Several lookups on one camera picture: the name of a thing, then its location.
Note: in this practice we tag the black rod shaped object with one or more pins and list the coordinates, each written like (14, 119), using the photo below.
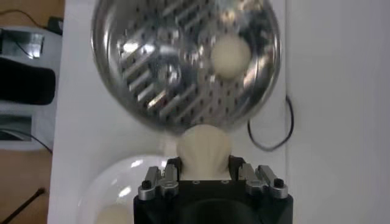
(30, 199)

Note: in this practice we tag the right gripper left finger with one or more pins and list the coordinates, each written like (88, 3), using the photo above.
(157, 182)

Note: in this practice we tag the white and black robot base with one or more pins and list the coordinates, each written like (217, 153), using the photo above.
(27, 82)

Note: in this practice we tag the white steamed baozi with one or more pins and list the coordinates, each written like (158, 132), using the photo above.
(114, 216)
(230, 56)
(204, 152)

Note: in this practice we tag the round white plate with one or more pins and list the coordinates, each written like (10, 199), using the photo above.
(122, 176)

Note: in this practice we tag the stainless steel steamer basket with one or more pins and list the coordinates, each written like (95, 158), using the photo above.
(152, 76)

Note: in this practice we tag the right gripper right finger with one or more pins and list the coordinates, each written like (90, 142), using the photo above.
(262, 179)

